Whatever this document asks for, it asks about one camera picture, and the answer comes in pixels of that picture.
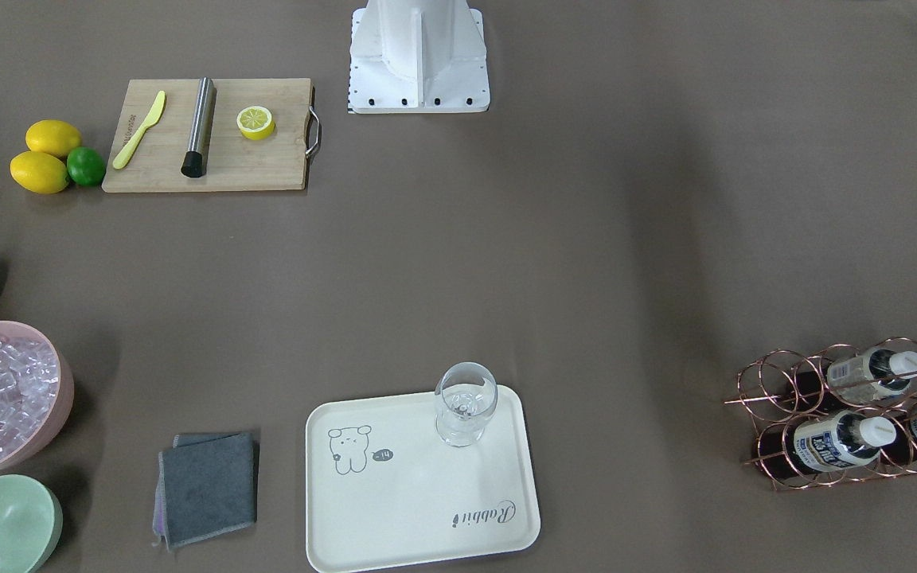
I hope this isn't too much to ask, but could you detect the tea bottle front rack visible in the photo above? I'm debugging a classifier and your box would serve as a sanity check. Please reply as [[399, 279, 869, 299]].
[[752, 410, 899, 480]]

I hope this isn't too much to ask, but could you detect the copper wire bottle basket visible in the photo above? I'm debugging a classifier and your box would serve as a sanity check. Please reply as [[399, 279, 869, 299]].
[[729, 337, 917, 492]]

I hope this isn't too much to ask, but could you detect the tea bottle upper rack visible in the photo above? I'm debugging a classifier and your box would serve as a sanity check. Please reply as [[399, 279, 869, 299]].
[[785, 345, 917, 412]]

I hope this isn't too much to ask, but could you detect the clear wine glass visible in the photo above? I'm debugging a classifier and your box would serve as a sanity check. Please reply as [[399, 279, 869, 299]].
[[434, 361, 499, 447]]

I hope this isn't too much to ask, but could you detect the cream rabbit tray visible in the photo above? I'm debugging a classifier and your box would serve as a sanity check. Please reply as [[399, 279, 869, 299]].
[[305, 387, 541, 572]]

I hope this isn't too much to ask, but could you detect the bamboo cutting board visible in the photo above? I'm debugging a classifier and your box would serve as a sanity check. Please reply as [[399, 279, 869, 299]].
[[102, 77, 319, 193]]

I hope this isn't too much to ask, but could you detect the half lemon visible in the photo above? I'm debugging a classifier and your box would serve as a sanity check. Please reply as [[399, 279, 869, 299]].
[[236, 105, 275, 141]]

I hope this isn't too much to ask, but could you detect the steel muddler black tip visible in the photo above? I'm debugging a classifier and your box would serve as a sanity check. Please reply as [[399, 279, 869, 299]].
[[181, 76, 217, 178]]

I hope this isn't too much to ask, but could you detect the grey folded cloth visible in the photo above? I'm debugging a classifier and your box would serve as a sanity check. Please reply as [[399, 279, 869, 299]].
[[152, 432, 258, 552]]

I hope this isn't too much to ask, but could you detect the yellow plastic knife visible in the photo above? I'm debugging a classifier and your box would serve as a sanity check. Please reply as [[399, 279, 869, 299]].
[[111, 90, 167, 170]]

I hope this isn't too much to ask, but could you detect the green lime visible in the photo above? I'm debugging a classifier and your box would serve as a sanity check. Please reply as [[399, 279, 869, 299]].
[[65, 146, 107, 186]]

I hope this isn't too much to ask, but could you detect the lower yellow lemon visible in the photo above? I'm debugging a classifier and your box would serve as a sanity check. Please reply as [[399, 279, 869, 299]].
[[10, 151, 70, 193]]

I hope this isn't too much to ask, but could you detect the yellow lemon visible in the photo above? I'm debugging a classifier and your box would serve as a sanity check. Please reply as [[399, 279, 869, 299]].
[[10, 151, 70, 193], [25, 119, 83, 160]]

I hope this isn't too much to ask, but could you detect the upper yellow lemon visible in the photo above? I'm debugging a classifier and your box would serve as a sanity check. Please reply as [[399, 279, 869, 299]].
[[25, 119, 83, 160]]

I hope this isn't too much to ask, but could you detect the pink bowl with ice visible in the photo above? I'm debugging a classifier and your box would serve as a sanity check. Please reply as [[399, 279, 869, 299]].
[[0, 322, 74, 470]]

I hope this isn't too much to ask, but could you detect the mint green bowl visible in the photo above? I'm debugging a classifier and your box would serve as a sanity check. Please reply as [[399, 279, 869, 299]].
[[0, 474, 63, 572]]

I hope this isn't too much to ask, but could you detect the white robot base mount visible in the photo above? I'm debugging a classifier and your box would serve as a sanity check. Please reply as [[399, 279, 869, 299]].
[[347, 1, 491, 114]]

